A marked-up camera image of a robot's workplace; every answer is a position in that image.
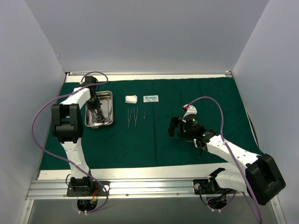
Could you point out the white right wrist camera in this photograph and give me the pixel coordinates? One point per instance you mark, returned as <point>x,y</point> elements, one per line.
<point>189,109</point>

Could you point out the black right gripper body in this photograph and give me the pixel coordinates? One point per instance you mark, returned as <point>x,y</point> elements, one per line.
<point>174,126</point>

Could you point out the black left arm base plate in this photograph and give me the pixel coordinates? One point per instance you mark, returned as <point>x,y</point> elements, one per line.
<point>80,188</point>

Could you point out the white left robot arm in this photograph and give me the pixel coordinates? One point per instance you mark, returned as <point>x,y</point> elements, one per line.
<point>68,128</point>

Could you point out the white green labelled packet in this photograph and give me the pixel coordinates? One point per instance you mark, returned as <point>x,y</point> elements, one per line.
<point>151,98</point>

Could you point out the steel tweezers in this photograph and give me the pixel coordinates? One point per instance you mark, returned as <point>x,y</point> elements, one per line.
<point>135,111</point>
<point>129,116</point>

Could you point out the aluminium back frame rail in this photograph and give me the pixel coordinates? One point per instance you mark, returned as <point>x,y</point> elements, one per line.
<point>160,73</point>

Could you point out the aluminium front frame rail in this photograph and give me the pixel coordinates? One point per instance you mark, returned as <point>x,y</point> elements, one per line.
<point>119,188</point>

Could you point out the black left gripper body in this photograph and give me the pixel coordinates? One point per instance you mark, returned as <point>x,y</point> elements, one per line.
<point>95,107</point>

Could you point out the steel surgical scissors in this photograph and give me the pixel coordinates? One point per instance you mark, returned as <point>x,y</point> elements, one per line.
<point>97,117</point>

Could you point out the stainless steel instrument tray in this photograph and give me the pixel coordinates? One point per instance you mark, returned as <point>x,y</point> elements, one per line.
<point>106,99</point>

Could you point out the white gauze pad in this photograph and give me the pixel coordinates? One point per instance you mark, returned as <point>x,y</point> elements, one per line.
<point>131,99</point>

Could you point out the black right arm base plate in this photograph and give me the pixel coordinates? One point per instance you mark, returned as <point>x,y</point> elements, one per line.
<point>203,186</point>

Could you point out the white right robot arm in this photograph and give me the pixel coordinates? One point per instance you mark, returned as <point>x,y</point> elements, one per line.
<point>258,175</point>

